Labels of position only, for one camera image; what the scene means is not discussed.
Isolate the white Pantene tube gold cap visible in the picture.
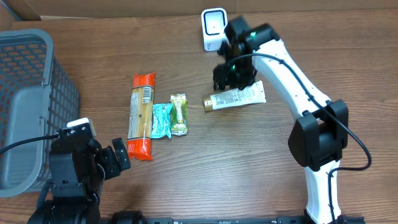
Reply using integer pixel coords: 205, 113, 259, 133
203, 81, 266, 111

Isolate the spaghetti pack with red ends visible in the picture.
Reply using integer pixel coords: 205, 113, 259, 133
127, 72, 155, 161

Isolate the teal snack packet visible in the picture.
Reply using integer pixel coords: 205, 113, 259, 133
152, 103, 172, 139

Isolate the green yellow snack bar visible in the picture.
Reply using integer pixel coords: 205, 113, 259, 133
170, 93, 188, 136

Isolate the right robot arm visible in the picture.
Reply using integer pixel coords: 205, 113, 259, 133
213, 17, 348, 223

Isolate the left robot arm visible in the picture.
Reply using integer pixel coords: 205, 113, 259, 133
28, 136, 131, 223

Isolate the white barcode scanner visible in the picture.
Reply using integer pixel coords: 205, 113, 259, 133
201, 7, 228, 52

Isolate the grey plastic basket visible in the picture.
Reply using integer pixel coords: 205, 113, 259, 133
1, 29, 80, 198

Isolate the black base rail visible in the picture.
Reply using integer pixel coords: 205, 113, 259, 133
146, 216, 366, 224

